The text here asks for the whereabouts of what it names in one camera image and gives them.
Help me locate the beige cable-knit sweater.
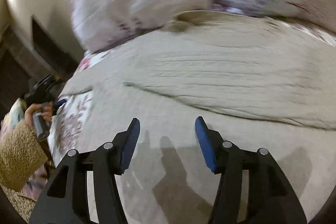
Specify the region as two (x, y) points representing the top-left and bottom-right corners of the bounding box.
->
(58, 12), (335, 223)

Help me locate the tan fleece sleeve forearm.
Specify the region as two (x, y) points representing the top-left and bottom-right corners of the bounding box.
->
(0, 120), (48, 192)

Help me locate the person's left hand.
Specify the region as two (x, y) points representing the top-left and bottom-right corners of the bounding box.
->
(25, 102), (54, 131)

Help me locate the white red floral bedspread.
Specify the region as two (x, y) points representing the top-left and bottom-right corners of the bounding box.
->
(48, 19), (335, 164)

